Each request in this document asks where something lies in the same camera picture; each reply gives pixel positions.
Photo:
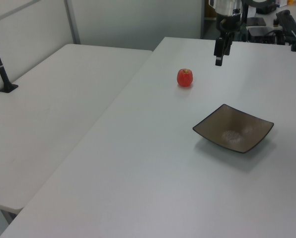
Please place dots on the red apple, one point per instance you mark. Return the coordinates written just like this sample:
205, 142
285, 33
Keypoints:
185, 78

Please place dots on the black articulated desk equipment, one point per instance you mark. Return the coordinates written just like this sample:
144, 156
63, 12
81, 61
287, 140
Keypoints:
285, 19

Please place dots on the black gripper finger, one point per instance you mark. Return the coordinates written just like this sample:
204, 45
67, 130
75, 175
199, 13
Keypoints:
227, 45
218, 49

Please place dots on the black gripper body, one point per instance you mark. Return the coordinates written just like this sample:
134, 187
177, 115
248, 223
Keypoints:
231, 22

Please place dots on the thin black background pole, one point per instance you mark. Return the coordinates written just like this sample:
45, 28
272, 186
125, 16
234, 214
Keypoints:
245, 22

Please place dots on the black monitor box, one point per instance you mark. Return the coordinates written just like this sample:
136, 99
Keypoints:
259, 33

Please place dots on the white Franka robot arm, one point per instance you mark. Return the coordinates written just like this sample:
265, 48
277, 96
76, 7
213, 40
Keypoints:
225, 7

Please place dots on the black camera pole with base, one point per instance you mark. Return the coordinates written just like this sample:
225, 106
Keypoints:
2, 74

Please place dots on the brown square ceramic plate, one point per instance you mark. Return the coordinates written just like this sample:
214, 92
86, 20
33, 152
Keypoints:
233, 125

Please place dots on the black flat box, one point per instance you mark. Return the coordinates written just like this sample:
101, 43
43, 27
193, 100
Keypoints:
256, 21

